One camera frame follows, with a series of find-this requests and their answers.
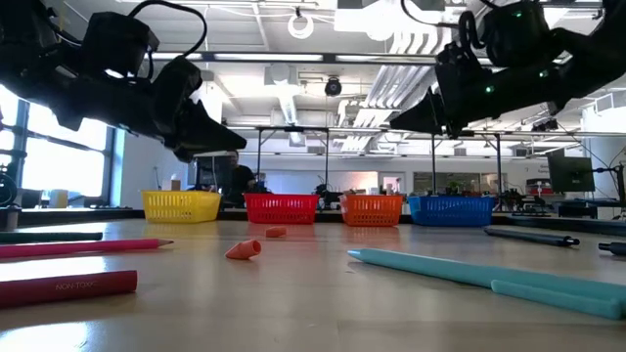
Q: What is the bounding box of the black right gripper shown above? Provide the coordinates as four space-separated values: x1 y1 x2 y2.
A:
388 41 563 141

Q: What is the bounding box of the red crayon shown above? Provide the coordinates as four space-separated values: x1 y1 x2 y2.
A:
0 269 139 310

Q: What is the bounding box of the orange plastic basket bin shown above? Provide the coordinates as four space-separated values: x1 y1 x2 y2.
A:
338 194 405 228

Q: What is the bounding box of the pink pencil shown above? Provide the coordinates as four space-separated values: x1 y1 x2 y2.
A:
0 237 175 260

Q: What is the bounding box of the black background rig frame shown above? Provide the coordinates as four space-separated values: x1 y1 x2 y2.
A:
253 125 505 198

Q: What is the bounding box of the teal pen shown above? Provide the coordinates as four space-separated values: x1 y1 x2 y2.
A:
346 247 626 322

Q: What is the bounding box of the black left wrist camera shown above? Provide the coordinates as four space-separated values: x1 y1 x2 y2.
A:
79 11 161 78

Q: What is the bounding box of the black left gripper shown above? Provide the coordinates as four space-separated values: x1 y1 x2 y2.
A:
48 56 248 164

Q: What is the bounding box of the green crayon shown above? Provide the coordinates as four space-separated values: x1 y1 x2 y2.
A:
0 231 105 244

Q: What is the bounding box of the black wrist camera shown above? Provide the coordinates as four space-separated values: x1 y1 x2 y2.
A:
481 1 554 68
79 11 161 78

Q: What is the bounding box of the red plastic basket bin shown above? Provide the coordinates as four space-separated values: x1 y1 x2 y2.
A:
243 193 320 226

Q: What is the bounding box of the white ring light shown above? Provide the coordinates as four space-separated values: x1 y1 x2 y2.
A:
287 12 315 40

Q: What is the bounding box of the dark computer monitor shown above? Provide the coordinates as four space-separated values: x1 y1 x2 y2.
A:
546 154 597 194
187 154 231 193

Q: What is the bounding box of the blue plastic basket bin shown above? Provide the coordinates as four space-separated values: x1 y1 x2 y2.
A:
407 196 496 228

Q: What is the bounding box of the yellow plastic basket bin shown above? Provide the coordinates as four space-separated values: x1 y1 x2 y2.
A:
140 190 222 225

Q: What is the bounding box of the black pen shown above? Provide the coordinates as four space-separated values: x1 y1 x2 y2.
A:
598 241 626 257
483 227 581 247

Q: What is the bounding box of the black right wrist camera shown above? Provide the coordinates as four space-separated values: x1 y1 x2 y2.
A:
481 1 554 68

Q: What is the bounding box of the person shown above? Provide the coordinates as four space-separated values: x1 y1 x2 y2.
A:
214 149 256 207

